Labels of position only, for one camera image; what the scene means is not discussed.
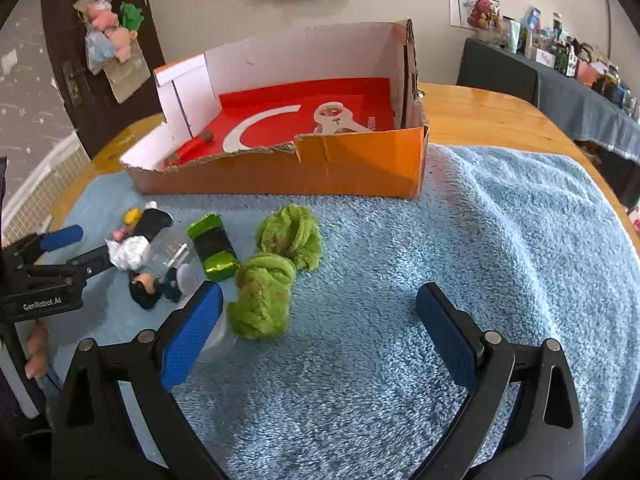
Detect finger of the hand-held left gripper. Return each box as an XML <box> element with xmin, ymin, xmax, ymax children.
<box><xmin>27</xmin><ymin>244</ymin><xmax>113</xmax><ymax>286</ymax></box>
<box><xmin>7</xmin><ymin>225</ymin><xmax>84</xmax><ymax>268</ymax></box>

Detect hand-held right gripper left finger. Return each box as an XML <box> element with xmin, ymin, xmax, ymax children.
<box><xmin>50</xmin><ymin>281</ymin><xmax>226</xmax><ymax>480</ymax></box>

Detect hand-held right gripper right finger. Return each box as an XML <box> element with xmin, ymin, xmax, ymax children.
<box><xmin>415</xmin><ymin>282</ymin><xmax>586</xmax><ymax>480</ymax></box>

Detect yellow haired pink figurine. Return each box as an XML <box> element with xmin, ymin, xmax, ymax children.
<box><xmin>112</xmin><ymin>208</ymin><xmax>141</xmax><ymax>241</ymax></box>

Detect black roll with white paper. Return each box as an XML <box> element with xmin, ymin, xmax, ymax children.
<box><xmin>106</xmin><ymin>201</ymin><xmax>174</xmax><ymax>272</ymax></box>

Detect green lettuce toy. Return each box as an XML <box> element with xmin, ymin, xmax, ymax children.
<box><xmin>227</xmin><ymin>252</ymin><xmax>297</xmax><ymax>341</ymax></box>

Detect green fuzzy ball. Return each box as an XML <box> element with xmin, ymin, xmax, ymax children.
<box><xmin>255</xmin><ymin>204</ymin><xmax>323</xmax><ymax>272</ymax></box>

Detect white cardboard box red floor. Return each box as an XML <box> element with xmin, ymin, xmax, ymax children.
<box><xmin>119</xmin><ymin>19</ymin><xmax>431</xmax><ymax>198</ymax></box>

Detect person's left hand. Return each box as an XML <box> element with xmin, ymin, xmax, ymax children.
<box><xmin>22</xmin><ymin>320</ymin><xmax>53</xmax><ymax>381</ymax></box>

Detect dark haired figurine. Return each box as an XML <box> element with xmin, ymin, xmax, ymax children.
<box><xmin>129</xmin><ymin>269</ymin><xmax>182</xmax><ymax>311</ymax></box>

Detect clear plastic cup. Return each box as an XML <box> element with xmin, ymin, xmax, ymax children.
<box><xmin>146</xmin><ymin>230</ymin><xmax>241</xmax><ymax>363</ymax></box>

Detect green foil wrapped roll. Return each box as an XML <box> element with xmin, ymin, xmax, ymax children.
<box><xmin>186</xmin><ymin>213</ymin><xmax>240</xmax><ymax>282</ymax></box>

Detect light blue towel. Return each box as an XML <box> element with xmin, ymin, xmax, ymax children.
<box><xmin>47</xmin><ymin>142</ymin><xmax>640</xmax><ymax>480</ymax></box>

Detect red pen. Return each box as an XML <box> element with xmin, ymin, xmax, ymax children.
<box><xmin>164</xmin><ymin>131</ymin><xmax>213</xmax><ymax>165</ymax></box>

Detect clear plastic toy packaging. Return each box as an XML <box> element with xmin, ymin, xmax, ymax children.
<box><xmin>74</xmin><ymin>0</ymin><xmax>152</xmax><ymax>105</ymax></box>

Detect pink pig plush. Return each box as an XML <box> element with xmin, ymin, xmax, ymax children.
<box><xmin>102</xmin><ymin>27</ymin><xmax>136</xmax><ymax>63</ymax></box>
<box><xmin>87</xmin><ymin>1</ymin><xmax>118</xmax><ymax>30</ymax></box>

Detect dark brown door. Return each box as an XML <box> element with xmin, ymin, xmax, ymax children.
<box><xmin>40</xmin><ymin>0</ymin><xmax>166</xmax><ymax>158</ymax></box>

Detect green plush toy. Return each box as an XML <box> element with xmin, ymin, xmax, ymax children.
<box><xmin>121</xmin><ymin>3</ymin><xmax>146</xmax><ymax>31</ymax></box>

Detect white plastic clothespin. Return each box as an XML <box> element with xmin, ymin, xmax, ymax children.
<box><xmin>313</xmin><ymin>101</ymin><xmax>375</xmax><ymax>136</ymax></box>

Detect side table with dark cloth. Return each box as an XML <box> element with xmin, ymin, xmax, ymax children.
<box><xmin>456</xmin><ymin>37</ymin><xmax>640</xmax><ymax>171</ymax></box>

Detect group of bottles and jars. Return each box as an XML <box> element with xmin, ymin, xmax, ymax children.
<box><xmin>500</xmin><ymin>7</ymin><xmax>640</xmax><ymax>121</ymax></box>

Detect door handle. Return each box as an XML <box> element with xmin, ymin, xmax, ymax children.
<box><xmin>62</xmin><ymin>60</ymin><xmax>83</xmax><ymax>108</ymax></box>

